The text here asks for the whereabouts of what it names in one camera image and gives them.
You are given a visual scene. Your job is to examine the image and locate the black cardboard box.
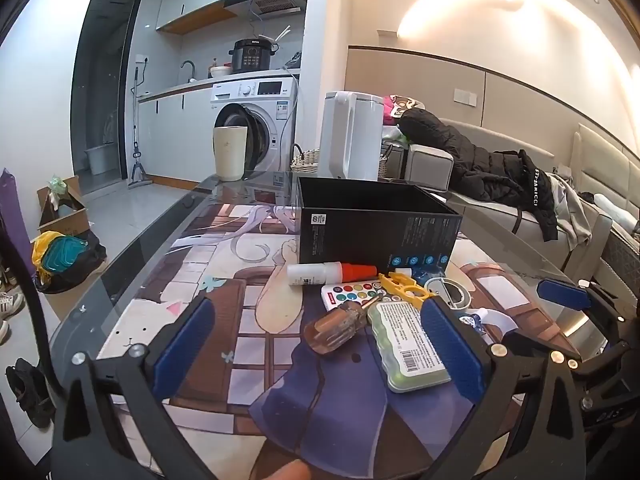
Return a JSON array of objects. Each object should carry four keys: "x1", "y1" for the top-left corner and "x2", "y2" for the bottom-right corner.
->
[{"x1": 297, "y1": 176, "x2": 464, "y2": 281}]

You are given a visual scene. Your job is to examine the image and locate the yellow and black bag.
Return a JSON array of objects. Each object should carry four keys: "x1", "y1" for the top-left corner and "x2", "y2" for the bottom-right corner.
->
[{"x1": 31, "y1": 230, "x2": 108, "y2": 295}]

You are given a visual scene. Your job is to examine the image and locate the printed desk mat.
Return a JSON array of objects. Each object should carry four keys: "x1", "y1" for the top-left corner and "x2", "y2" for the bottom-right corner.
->
[{"x1": 95, "y1": 194, "x2": 587, "y2": 480}]

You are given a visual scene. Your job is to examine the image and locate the yellow plastic tool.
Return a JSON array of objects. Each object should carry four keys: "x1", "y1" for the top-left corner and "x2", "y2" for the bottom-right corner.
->
[{"x1": 377, "y1": 269, "x2": 437, "y2": 305}]

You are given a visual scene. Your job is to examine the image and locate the white electric kettle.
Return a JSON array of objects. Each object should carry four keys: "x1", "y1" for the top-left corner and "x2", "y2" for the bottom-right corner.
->
[{"x1": 319, "y1": 91, "x2": 386, "y2": 181}]

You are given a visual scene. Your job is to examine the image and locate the black shoes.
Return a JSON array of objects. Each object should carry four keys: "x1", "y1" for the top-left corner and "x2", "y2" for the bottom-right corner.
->
[{"x1": 4, "y1": 357, "x2": 57, "y2": 429}]

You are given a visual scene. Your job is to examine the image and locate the white bucket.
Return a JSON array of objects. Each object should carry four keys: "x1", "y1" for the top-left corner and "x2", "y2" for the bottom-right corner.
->
[{"x1": 84, "y1": 143, "x2": 117, "y2": 176}]

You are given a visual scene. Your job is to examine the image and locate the white tape roll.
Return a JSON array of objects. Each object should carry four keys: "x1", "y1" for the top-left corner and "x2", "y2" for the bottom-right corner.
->
[{"x1": 431, "y1": 277, "x2": 474, "y2": 312}]

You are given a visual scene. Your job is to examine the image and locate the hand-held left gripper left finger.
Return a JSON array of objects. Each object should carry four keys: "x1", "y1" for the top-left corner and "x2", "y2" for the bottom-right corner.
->
[{"x1": 50, "y1": 294, "x2": 217, "y2": 480}]

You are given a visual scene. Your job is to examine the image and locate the green pack with white label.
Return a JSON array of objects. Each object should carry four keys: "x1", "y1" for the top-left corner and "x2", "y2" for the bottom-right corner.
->
[{"x1": 367, "y1": 300, "x2": 452, "y2": 394}]

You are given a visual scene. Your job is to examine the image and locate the mop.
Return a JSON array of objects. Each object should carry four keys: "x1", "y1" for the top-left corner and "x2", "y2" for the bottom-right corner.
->
[{"x1": 127, "y1": 66, "x2": 152, "y2": 191}]

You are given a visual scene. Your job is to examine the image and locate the beige trash bin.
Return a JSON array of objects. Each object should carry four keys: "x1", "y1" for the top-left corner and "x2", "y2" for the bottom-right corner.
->
[{"x1": 213, "y1": 125, "x2": 250, "y2": 182}]

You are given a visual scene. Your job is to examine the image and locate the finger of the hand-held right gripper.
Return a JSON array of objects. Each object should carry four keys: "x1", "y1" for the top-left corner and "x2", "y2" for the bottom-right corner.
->
[
  {"x1": 536, "y1": 278, "x2": 623, "y2": 323},
  {"x1": 500, "y1": 331, "x2": 633, "y2": 379}
]

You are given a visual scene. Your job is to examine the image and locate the range hood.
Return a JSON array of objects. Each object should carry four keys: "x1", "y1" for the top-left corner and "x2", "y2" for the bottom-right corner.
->
[{"x1": 234, "y1": 0, "x2": 310, "y2": 21}]

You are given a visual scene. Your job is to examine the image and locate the wicker basket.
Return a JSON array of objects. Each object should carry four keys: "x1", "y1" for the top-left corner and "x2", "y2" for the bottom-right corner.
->
[{"x1": 290, "y1": 147, "x2": 322, "y2": 177}]

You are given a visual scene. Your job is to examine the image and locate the grey sofa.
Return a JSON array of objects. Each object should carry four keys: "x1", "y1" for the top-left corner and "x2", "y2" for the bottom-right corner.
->
[{"x1": 381, "y1": 119, "x2": 640, "y2": 288}]

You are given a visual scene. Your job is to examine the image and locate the person's left hand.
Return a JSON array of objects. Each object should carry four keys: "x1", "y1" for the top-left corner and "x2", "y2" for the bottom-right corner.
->
[{"x1": 248, "y1": 459, "x2": 315, "y2": 480}]

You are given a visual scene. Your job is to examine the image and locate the white washing machine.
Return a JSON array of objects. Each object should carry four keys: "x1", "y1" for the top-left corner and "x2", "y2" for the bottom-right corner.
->
[{"x1": 209, "y1": 77, "x2": 300, "y2": 175}]

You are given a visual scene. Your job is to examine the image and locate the brown cardboard box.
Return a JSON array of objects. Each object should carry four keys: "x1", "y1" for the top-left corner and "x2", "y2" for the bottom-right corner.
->
[{"x1": 37, "y1": 175, "x2": 91, "y2": 239}]

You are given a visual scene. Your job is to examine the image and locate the blue white correction tape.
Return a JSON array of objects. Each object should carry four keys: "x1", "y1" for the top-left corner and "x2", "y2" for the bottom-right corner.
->
[{"x1": 456, "y1": 307, "x2": 519, "y2": 335}]

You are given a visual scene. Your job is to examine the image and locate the black cable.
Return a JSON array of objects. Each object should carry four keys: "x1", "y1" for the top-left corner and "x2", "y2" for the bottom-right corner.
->
[{"x1": 0, "y1": 229, "x2": 67, "y2": 397}]

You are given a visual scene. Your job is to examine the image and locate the purple rolled mat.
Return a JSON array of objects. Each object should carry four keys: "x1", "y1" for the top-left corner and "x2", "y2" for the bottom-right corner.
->
[{"x1": 0, "y1": 168, "x2": 37, "y2": 277}]

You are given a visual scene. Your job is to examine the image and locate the pink clothes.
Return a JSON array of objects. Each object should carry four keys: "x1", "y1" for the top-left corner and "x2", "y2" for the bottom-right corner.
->
[{"x1": 383, "y1": 93, "x2": 427, "y2": 127}]

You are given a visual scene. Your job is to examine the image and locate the grey cube speaker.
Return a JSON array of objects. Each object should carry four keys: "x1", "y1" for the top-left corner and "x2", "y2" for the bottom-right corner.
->
[{"x1": 404, "y1": 142, "x2": 455, "y2": 192}]

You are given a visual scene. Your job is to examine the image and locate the black puffer jacket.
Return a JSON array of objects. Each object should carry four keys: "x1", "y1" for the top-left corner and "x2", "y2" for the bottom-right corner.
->
[{"x1": 397, "y1": 107, "x2": 559, "y2": 242}]

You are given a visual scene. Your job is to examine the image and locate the white bottle with orange cap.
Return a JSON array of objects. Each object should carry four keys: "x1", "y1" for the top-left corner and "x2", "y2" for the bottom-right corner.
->
[{"x1": 287, "y1": 262, "x2": 379, "y2": 289}]

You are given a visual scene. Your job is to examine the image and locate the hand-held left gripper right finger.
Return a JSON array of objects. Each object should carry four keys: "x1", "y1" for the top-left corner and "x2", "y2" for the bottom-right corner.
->
[{"x1": 414, "y1": 295, "x2": 587, "y2": 480}]

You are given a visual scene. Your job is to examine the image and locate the grey cloth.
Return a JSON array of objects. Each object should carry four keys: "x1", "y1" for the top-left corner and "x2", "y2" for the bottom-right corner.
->
[{"x1": 546, "y1": 169, "x2": 597, "y2": 247}]

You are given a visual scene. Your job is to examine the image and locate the kitchen counter cabinets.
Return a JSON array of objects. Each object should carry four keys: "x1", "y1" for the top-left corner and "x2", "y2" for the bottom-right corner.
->
[{"x1": 137, "y1": 73, "x2": 301, "y2": 187}]

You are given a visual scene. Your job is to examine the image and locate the black pressure cooker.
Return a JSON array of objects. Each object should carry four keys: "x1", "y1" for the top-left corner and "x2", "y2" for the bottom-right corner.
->
[{"x1": 228, "y1": 37, "x2": 279, "y2": 75}]

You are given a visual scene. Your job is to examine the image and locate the white sneaker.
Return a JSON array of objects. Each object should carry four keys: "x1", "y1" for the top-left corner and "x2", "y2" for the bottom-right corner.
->
[{"x1": 0, "y1": 291, "x2": 26, "y2": 322}]

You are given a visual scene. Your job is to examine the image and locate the amber handle screwdriver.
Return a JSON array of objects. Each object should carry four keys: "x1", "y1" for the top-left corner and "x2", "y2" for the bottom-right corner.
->
[{"x1": 303, "y1": 296, "x2": 384, "y2": 357}]

